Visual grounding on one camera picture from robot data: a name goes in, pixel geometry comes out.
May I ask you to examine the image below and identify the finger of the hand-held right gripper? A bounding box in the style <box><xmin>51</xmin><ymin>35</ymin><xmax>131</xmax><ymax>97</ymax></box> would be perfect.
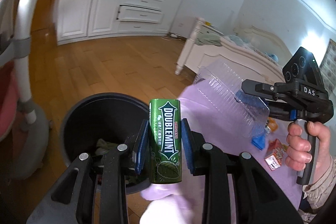
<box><xmin>241</xmin><ymin>79</ymin><xmax>275</xmax><ymax>95</ymax></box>
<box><xmin>235</xmin><ymin>90</ymin><xmax>292</xmax><ymax>119</ymax></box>

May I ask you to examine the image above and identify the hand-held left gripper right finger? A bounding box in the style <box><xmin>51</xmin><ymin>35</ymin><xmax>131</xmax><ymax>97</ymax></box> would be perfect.
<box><xmin>182</xmin><ymin>118</ymin><xmax>303</xmax><ymax>224</ymax></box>

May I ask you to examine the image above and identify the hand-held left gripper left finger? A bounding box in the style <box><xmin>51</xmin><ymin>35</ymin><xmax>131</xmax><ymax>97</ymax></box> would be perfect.
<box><xmin>26</xmin><ymin>119</ymin><xmax>150</xmax><ymax>224</ymax></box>

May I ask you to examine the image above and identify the green chewing gum box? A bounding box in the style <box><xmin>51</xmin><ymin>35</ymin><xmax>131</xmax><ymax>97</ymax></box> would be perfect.
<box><xmin>148</xmin><ymin>98</ymin><xmax>183</xmax><ymax>184</ymax></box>

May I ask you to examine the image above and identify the clear plastic container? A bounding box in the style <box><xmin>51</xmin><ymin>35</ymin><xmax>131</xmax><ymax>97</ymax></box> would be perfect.
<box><xmin>194</xmin><ymin>60</ymin><xmax>271</xmax><ymax>138</ymax></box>

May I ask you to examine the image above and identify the black trash bin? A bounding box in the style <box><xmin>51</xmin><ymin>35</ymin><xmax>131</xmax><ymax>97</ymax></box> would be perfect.
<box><xmin>60</xmin><ymin>93</ymin><xmax>151</xmax><ymax>194</ymax></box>

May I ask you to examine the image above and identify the person's right forearm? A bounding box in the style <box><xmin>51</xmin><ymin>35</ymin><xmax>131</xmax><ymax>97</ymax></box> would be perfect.
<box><xmin>298</xmin><ymin>156</ymin><xmax>336</xmax><ymax>224</ymax></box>

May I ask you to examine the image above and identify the person's right hand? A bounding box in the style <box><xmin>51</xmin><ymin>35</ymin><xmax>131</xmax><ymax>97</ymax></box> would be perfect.
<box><xmin>286</xmin><ymin>121</ymin><xmax>332</xmax><ymax>184</ymax></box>

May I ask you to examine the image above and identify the orange wrapper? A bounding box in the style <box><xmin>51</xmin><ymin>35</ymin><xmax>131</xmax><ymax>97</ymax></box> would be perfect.
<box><xmin>266</xmin><ymin>118</ymin><xmax>279</xmax><ymax>132</ymax></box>

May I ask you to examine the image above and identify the purple tablecloth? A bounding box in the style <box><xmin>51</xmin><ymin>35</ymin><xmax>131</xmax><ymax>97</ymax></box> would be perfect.
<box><xmin>139</xmin><ymin>84</ymin><xmax>315</xmax><ymax>224</ymax></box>

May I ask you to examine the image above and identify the olive crumpled wrapper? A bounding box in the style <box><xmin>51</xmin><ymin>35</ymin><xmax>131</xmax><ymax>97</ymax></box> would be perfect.
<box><xmin>96</xmin><ymin>138</ymin><xmax>118</xmax><ymax>155</ymax></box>

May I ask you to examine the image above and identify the blue packet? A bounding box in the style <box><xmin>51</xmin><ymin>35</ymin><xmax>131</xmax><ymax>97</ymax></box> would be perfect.
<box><xmin>251</xmin><ymin>135</ymin><xmax>267</xmax><ymax>151</ymax></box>

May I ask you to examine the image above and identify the patterned curtain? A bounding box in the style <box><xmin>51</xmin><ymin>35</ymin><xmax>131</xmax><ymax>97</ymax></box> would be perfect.
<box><xmin>319</xmin><ymin>39</ymin><xmax>336</xmax><ymax>88</ymax></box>

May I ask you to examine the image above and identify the small red snack packet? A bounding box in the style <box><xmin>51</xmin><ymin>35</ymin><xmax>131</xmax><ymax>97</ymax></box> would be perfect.
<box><xmin>264</xmin><ymin>139</ymin><xmax>289</xmax><ymax>170</ymax></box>

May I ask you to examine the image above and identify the white bed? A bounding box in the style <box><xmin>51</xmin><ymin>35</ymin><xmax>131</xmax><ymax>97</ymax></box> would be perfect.
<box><xmin>175</xmin><ymin>17</ymin><xmax>292</xmax><ymax>88</ymax></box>

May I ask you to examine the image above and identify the folded green blanket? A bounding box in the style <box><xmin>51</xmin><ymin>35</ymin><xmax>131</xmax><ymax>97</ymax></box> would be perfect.
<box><xmin>198</xmin><ymin>30</ymin><xmax>222</xmax><ymax>46</ymax></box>

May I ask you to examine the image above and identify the white power strip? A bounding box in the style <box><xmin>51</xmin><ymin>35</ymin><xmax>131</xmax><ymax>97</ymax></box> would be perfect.
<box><xmin>161</xmin><ymin>33</ymin><xmax>184</xmax><ymax>41</ymax></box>

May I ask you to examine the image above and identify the pink grey chair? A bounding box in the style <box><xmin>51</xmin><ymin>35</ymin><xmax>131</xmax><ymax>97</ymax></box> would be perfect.
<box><xmin>0</xmin><ymin>0</ymin><xmax>53</xmax><ymax>180</ymax></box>

